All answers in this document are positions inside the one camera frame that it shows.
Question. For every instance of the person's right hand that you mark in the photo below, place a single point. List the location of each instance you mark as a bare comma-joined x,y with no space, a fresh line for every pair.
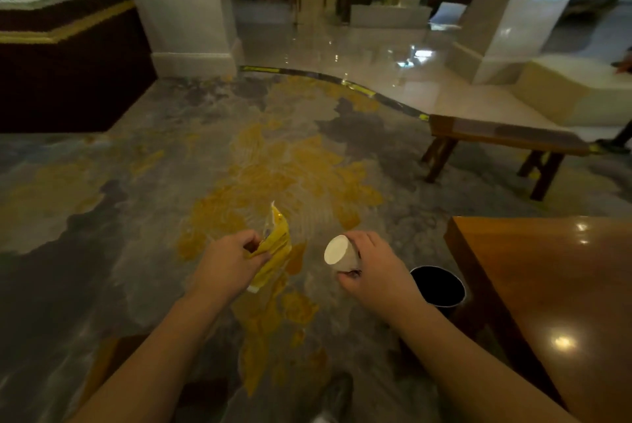
382,277

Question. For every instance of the person's left hand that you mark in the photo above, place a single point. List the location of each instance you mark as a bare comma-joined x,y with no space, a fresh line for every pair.
222,267

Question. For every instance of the person's left thumb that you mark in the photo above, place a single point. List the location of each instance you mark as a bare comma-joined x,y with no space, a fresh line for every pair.
257,260

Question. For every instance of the person's right thumb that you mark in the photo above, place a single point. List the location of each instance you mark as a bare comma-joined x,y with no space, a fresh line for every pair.
349,276

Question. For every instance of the yellow plastic packet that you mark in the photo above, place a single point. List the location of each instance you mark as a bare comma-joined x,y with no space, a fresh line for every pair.
276,245

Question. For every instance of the white paper cup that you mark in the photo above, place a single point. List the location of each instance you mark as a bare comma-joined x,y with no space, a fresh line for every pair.
338,254

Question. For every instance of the person's right forearm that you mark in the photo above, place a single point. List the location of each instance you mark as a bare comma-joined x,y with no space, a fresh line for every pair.
474,373

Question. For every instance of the person's left forearm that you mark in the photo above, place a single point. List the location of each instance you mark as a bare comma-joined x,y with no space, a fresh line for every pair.
148,363

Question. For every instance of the black round waste bin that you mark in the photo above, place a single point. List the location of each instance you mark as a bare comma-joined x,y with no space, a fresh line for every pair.
439,287

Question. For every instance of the long wooden bench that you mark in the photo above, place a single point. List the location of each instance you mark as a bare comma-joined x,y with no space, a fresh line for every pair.
503,134

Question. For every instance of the glossy wooden table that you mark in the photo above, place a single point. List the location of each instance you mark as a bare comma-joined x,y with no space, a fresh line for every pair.
568,299

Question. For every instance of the dark reception counter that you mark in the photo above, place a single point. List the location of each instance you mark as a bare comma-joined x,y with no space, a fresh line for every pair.
69,72

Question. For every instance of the beige block seat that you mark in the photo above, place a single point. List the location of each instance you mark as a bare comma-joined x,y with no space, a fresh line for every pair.
577,92

